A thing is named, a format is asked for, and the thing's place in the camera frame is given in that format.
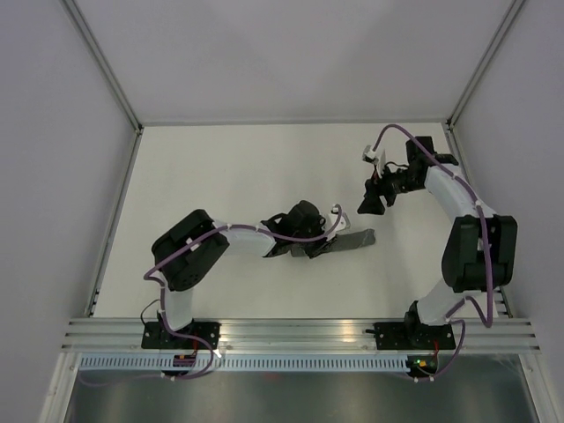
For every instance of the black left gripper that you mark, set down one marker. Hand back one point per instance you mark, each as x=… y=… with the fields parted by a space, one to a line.
x=322 y=247

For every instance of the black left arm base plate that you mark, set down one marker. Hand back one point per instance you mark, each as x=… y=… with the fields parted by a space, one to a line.
x=156 y=337

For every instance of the aluminium post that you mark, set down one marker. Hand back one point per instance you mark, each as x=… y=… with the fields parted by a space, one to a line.
x=493 y=47
x=86 y=34

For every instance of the aluminium post back right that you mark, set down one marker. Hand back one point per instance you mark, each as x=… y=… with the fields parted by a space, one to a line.
x=493 y=47

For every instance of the aluminium frame rail front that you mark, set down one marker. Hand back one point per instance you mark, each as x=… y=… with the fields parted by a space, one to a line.
x=309 y=336

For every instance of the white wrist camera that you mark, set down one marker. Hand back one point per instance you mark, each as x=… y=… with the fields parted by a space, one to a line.
x=336 y=221
x=376 y=158

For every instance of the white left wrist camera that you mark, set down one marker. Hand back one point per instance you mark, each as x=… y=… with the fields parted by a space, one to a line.
x=336 y=221

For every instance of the grey cloth napkin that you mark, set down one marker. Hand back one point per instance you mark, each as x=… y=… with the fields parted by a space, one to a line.
x=348 y=241

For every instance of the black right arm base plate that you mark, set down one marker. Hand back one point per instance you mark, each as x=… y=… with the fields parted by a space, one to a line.
x=396 y=336

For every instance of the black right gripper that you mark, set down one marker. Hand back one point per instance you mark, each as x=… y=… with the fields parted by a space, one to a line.
x=374 y=188

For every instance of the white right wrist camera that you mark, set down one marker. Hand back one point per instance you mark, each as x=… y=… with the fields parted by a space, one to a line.
x=376 y=158

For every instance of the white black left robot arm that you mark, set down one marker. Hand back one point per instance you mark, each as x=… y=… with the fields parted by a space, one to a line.
x=186 y=253

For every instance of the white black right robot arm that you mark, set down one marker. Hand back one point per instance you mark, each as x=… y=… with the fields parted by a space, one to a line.
x=478 y=257

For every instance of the aluminium post back left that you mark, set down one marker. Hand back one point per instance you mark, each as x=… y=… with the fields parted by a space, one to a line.
x=86 y=34

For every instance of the white slotted cable duct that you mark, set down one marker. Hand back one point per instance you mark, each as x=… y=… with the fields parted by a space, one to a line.
x=258 y=362

